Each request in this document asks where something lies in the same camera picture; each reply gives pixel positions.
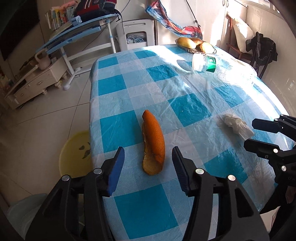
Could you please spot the row of books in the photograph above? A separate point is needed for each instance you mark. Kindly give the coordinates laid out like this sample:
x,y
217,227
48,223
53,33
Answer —
x,y
57,16

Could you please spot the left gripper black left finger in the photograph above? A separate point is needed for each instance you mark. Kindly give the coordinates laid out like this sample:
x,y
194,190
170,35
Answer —
x,y
74,209

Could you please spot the navy red school backpack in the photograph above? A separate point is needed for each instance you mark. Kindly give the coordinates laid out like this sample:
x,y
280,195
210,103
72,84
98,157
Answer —
x,y
91,9

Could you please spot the black bag on chair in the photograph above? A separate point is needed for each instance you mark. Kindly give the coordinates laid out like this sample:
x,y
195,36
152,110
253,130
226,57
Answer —
x,y
263,53

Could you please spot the yellow trash bin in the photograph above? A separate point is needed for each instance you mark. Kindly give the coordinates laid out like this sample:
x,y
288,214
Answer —
x,y
75,156

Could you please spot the wicker fruit basket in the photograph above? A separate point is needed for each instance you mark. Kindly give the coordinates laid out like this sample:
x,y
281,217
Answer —
x,y
192,50

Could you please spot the clear plastic bottle green label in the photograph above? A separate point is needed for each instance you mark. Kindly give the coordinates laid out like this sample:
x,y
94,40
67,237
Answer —
x,y
224,69

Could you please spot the yellow pear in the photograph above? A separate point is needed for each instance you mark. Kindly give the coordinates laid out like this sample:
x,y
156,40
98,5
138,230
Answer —
x,y
205,48
186,42

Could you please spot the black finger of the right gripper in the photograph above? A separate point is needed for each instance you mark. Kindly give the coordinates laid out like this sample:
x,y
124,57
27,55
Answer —
x,y
266,150
267,125

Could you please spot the blue white checkered tablecloth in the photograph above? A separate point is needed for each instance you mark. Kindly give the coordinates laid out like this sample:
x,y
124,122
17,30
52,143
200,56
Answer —
x,y
185,103

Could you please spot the black wall television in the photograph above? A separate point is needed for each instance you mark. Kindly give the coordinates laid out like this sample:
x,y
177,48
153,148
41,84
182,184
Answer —
x,y
17,19

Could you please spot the small white tissue ball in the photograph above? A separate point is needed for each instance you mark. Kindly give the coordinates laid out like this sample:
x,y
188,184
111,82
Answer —
x,y
234,124

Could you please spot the curved orange peel piece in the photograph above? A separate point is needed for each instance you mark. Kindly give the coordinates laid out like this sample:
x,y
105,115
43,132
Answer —
x,y
154,144

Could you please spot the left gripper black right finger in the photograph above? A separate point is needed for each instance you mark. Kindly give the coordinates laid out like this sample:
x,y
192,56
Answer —
x,y
222,209

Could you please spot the yellow pear left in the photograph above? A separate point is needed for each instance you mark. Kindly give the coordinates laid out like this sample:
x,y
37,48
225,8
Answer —
x,y
186,42

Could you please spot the brown pear middle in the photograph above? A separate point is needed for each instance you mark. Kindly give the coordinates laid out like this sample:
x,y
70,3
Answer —
x,y
197,41

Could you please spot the cream tv cabinet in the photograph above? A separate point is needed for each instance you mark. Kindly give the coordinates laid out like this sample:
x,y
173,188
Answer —
x,y
35,82

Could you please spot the yellow pear right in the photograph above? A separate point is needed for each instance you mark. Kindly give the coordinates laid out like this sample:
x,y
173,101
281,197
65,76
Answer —
x,y
205,48

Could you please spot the wooden chair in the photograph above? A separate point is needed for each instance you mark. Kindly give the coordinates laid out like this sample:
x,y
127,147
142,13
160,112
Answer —
x,y
239,33

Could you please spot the blue children's study desk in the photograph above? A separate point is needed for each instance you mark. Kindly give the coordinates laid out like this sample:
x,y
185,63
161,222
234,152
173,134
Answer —
x,y
76,33

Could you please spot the colourful hanging bag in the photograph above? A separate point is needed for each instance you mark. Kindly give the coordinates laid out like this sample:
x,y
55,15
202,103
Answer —
x,y
183,25

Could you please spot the pink kettlebell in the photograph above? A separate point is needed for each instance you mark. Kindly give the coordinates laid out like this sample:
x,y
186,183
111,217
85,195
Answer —
x,y
42,59

